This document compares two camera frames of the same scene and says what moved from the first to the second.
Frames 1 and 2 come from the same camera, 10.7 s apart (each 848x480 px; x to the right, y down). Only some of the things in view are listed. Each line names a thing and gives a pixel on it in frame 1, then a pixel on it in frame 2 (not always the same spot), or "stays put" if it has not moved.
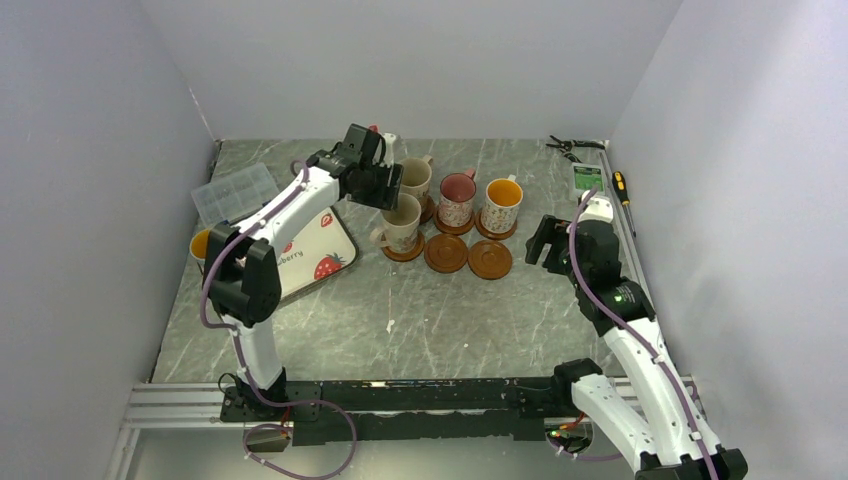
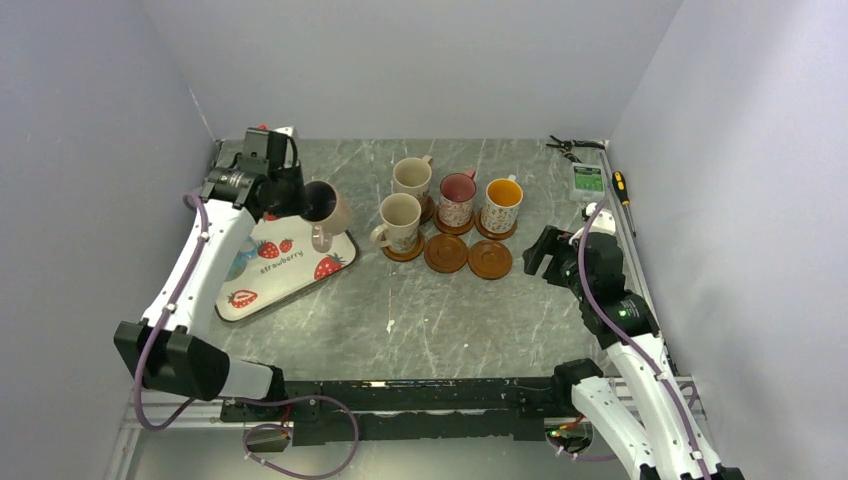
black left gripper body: x=374 y=191 to x=290 y=199
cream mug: x=400 y=226 stays put
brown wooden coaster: x=446 y=253 stays put
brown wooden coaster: x=453 y=230 stays put
